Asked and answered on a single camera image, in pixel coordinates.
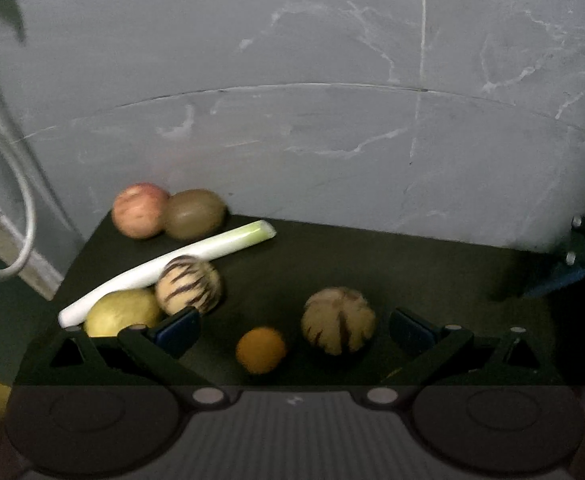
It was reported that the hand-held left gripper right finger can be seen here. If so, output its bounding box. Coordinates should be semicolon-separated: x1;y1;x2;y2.
360;307;566;407

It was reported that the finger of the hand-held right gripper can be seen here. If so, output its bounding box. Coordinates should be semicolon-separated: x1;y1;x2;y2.
521;259;585;299

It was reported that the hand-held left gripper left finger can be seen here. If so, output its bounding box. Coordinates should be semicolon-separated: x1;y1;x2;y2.
20;306;233;407

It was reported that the striped pepino melon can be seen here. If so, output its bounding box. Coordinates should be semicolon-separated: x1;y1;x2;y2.
155;255;222;316
301;287;377;357

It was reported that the white leek stalk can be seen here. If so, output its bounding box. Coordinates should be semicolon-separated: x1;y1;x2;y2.
58;220;277;327

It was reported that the small orange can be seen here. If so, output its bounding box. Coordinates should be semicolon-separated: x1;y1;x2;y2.
235;326;288;375

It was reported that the brown kiwi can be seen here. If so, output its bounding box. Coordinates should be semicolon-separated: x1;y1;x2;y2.
164;189;228;241

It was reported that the red apple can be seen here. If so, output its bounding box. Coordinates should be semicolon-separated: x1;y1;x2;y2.
111;183;170;239

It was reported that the white cable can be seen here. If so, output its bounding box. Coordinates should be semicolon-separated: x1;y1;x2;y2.
0;67;38;282

